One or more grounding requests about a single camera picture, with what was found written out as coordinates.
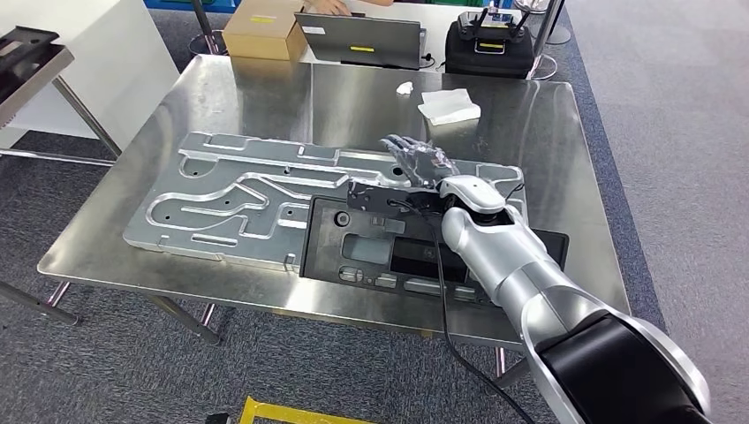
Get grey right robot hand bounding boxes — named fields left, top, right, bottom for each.
left=379, top=134, right=460, bottom=190

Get black plastic panel part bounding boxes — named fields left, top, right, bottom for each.
left=299, top=195, right=570, bottom=308

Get stainless steel workbench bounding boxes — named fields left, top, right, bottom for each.
left=0, top=54, right=632, bottom=390

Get white folded cloth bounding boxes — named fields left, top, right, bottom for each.
left=417, top=88, right=482, bottom=126

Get grey machined metal plate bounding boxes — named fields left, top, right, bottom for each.
left=123, top=131, right=528, bottom=273

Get black remote controller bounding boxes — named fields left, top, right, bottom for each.
left=444, top=10, right=534, bottom=79

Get grey laptop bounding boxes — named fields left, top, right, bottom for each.
left=294, top=11, right=428, bottom=70

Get person's hand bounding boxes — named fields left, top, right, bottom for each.
left=303, top=0, right=352, bottom=17

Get cardboard box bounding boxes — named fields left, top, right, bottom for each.
left=222, top=0, right=308, bottom=62

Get black pole with chrome base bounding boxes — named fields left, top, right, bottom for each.
left=188, top=0, right=230, bottom=57

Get yellow floor tape square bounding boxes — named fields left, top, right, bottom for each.
left=238, top=396, right=375, bottom=424

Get blue platform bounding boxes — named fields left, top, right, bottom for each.
left=143, top=0, right=241, bottom=11

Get white partition panel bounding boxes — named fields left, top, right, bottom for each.
left=0, top=0, right=179, bottom=141

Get stainless steel side table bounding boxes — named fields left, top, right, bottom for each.
left=0, top=43, right=123, bottom=168

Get black parts on side table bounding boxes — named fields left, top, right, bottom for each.
left=0, top=26, right=61, bottom=77

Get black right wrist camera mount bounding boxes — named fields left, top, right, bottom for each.
left=346, top=179, right=446, bottom=216

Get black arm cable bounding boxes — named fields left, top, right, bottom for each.
left=389, top=201, right=536, bottom=424

